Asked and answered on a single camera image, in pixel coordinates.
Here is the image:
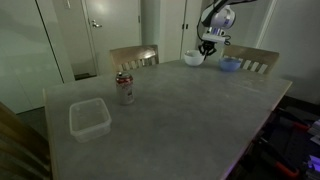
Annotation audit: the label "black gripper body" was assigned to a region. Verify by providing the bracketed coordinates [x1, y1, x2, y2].
[201, 40, 217, 52]

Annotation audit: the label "white bowl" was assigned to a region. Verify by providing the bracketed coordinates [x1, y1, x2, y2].
[183, 49, 206, 67]

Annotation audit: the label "blue bowl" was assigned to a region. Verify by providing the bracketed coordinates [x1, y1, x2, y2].
[218, 56, 242, 73]

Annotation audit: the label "red and silver soda can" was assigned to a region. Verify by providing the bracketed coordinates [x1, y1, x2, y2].
[115, 70, 136, 106]

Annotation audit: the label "clear plastic container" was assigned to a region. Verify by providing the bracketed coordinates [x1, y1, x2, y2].
[68, 97, 113, 144]

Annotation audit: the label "white robot base blue lights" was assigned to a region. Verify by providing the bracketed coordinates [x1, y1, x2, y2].
[305, 154, 320, 180]

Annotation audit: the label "wooden slat-back chair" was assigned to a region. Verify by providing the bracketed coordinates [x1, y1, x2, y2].
[219, 43, 280, 76]
[0, 99, 53, 180]
[109, 44, 160, 73]

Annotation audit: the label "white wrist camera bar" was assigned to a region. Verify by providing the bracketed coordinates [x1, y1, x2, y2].
[201, 32, 227, 45]

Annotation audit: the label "metal door lever handle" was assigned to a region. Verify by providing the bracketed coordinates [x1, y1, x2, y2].
[91, 19, 104, 29]

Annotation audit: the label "black clamp orange handle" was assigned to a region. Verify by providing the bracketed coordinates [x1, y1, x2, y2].
[275, 109, 313, 134]

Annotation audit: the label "black clamp red handle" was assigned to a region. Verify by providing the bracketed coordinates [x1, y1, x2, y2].
[253, 136, 301, 179]

